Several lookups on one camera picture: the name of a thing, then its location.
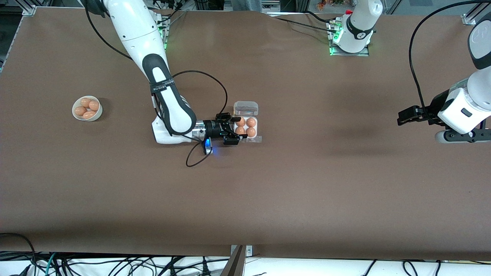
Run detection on clear plastic egg box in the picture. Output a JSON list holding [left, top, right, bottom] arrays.
[[233, 101, 259, 140]]

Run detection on white round bowl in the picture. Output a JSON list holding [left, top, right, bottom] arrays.
[[72, 95, 103, 122]]

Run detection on grey fabric item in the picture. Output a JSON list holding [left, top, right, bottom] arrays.
[[229, 0, 262, 12]]

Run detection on grey support pole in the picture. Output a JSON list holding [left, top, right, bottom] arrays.
[[219, 245, 246, 276]]

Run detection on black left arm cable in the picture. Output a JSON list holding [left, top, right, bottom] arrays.
[[408, 0, 491, 113]]

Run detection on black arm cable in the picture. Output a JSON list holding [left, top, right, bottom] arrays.
[[408, 0, 491, 113], [84, 6, 229, 168]]

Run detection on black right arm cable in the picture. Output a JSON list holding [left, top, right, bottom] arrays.
[[84, 6, 229, 168]]

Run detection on tangled black cables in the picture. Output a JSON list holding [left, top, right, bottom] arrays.
[[36, 253, 231, 276]]

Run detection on teal cable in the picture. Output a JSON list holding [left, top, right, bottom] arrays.
[[45, 252, 57, 276]]

